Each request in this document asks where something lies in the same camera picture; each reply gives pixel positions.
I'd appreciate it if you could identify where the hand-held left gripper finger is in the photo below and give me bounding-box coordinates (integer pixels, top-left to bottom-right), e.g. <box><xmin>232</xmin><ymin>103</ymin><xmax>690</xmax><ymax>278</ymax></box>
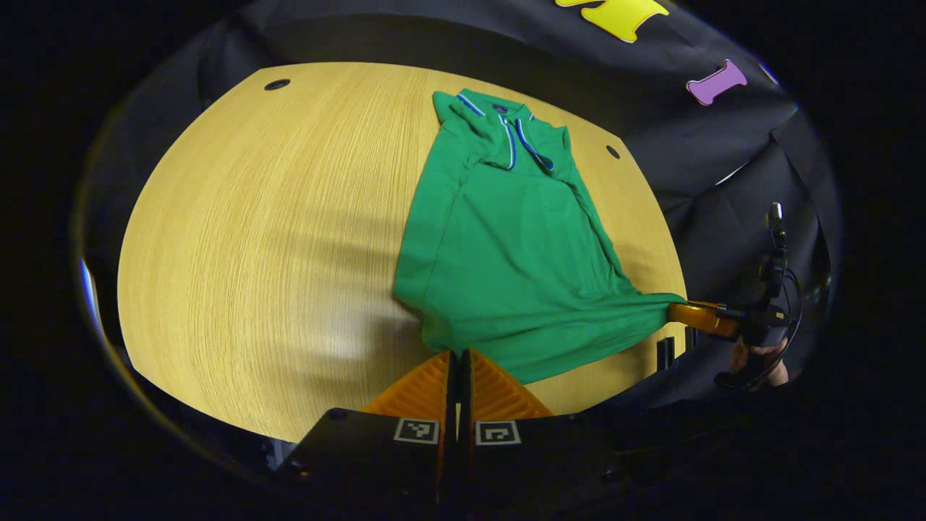
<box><xmin>273</xmin><ymin>349</ymin><xmax>459</xmax><ymax>511</ymax></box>
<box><xmin>459</xmin><ymin>348</ymin><xmax>636</xmax><ymax>511</ymax></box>

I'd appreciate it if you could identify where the green T-shirt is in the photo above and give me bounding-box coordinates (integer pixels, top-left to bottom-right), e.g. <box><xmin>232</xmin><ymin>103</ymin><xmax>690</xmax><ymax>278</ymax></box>
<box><xmin>393</xmin><ymin>88</ymin><xmax>688</xmax><ymax>385</ymax></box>

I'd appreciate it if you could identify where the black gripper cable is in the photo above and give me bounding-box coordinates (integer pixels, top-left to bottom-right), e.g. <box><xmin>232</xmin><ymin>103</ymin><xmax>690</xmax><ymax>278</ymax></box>
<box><xmin>783</xmin><ymin>266</ymin><xmax>806</xmax><ymax>363</ymax></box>

